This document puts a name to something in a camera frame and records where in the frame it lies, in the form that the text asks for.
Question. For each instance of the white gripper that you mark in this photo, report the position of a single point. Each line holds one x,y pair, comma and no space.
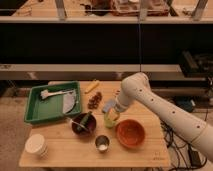
118,107

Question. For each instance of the orange apple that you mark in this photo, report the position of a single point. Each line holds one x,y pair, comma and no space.
113,115

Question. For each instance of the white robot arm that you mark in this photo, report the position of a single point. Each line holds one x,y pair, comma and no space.
194,130

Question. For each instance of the green plastic cup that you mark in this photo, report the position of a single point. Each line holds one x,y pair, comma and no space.
109,124

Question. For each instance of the small metal cup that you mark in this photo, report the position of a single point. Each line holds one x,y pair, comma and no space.
102,143

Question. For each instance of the blue sponge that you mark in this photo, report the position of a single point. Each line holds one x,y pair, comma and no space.
108,105

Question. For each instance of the brown grape bunch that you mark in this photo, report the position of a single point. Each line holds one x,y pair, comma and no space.
94,101

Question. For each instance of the orange bowl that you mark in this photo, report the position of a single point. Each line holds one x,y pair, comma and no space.
130,133

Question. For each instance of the green vegetable piece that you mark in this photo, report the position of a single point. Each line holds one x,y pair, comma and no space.
84,120

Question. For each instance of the dark brown bowl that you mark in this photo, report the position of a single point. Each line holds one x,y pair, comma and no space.
90,125

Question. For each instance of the metal spoon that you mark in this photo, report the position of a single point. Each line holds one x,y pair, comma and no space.
70,121

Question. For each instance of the grey plate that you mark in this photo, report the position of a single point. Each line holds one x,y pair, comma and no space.
69,100

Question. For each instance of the green plastic tray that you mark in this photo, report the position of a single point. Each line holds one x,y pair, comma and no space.
50,109

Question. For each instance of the black box on shelf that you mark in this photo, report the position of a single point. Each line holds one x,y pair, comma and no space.
196,65

